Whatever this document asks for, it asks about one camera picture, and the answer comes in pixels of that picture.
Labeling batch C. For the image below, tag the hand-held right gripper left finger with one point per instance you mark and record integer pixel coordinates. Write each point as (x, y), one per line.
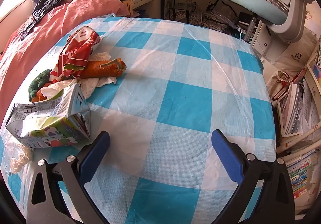
(94, 156)

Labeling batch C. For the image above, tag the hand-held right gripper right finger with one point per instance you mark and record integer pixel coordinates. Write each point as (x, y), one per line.
(227, 156)

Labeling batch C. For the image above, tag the crushed milk carton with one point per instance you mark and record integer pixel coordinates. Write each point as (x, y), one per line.
(50, 118)

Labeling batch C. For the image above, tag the white tissue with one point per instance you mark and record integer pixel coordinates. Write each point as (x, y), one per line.
(105, 81)
(21, 161)

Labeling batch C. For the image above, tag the green broccoli floret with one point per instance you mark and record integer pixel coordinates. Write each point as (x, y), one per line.
(37, 81)

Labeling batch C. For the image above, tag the red snack bag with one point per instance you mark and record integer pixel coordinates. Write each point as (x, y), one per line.
(77, 51)

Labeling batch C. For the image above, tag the white book rack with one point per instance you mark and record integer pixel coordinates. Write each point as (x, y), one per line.
(288, 138)

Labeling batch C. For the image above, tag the row of colourful books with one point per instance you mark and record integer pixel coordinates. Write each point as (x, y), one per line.
(299, 176)

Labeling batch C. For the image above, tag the stack of papers and folders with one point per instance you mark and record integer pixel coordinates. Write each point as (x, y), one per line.
(298, 108)

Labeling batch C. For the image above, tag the blue white checked tablecloth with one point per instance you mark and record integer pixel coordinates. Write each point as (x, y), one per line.
(175, 63)

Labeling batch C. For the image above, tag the white tote bag tree logo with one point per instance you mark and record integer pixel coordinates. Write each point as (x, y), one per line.
(293, 56)

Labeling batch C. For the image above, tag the white drawer cabinet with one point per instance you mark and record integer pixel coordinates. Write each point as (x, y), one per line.
(265, 41)

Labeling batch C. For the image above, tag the pink duvet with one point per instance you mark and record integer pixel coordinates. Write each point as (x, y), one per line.
(32, 38)

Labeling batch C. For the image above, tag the clear storage bag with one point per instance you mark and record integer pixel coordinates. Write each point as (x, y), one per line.
(220, 17)
(184, 13)

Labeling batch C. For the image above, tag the grey office chair blue seat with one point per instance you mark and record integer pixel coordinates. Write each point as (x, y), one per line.
(250, 1)

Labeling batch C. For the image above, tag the window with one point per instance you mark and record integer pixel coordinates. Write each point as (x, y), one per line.
(12, 6)

